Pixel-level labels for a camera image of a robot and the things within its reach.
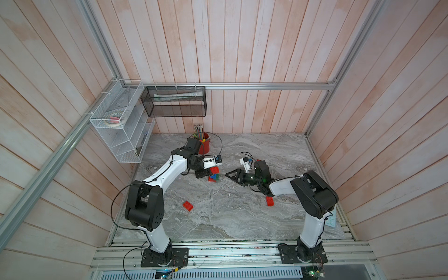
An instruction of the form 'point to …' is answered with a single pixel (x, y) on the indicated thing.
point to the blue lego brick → (213, 177)
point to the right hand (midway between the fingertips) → (228, 176)
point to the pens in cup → (199, 132)
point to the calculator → (331, 220)
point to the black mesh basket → (174, 101)
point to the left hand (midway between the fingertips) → (208, 170)
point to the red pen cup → (205, 146)
